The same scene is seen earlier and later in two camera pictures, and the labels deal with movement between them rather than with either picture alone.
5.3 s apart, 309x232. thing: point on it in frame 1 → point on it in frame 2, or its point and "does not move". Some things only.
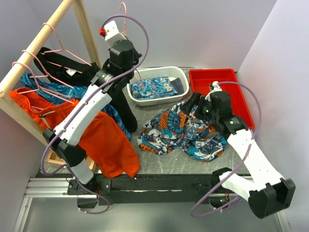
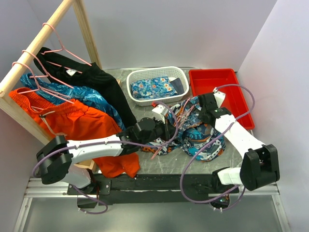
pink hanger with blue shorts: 49,76 does not move
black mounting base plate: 163,189 does not move
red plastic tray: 200,80 does not move
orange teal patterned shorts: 170,129 does not move
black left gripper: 136,55 → 169,131
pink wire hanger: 124,34 → 184,113
